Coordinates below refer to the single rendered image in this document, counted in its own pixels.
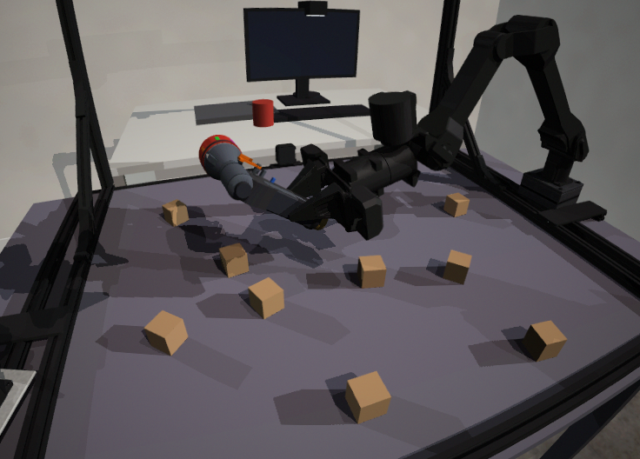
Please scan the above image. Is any tan cube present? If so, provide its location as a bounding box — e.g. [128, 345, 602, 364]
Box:
[248, 277, 284, 319]
[522, 321, 567, 362]
[345, 371, 391, 424]
[144, 310, 188, 356]
[357, 255, 387, 289]
[219, 243, 249, 278]
[162, 199, 189, 227]
[443, 250, 472, 284]
[443, 193, 470, 217]

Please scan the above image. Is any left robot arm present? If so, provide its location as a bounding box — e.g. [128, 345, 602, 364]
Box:
[368, 15, 589, 187]

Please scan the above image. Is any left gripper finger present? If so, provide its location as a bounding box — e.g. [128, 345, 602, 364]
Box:
[289, 182, 350, 226]
[287, 159, 321, 198]

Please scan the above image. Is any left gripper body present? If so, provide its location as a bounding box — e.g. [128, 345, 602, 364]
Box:
[300, 143, 390, 240]

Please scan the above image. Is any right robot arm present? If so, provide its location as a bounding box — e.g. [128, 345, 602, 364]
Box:
[0, 379, 13, 406]

